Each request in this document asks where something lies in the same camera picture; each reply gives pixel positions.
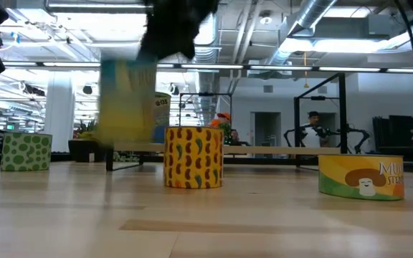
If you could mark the yellow bean print can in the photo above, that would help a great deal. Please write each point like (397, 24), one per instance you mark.
(193, 157)

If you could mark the black round ceiling fixture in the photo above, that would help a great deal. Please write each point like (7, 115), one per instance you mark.
(174, 89)
(87, 89)

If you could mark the small green background plant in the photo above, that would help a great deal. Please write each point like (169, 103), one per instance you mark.
(227, 134)

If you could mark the tall yellow corn can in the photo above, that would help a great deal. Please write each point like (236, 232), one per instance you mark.
(127, 104)

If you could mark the green peas polka dot can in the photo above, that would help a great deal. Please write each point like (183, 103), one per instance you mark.
(26, 151)

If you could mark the succulent plant in dark pot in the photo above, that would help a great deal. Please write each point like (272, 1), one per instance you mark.
(84, 150)

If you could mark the tall peas label can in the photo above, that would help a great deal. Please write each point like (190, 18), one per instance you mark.
(162, 114)

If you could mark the white building column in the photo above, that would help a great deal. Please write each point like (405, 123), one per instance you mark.
(59, 114)

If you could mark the wooden shelf with black frame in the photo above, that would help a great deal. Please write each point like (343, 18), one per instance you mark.
(264, 149)

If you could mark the person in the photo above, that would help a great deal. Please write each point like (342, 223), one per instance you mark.
(312, 138)

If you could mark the mushroom label can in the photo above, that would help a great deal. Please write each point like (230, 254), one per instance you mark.
(361, 176)

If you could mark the black equipment rack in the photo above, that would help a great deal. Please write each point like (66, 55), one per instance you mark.
(400, 130)

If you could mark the orange toy figure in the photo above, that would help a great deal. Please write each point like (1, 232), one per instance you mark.
(222, 117)

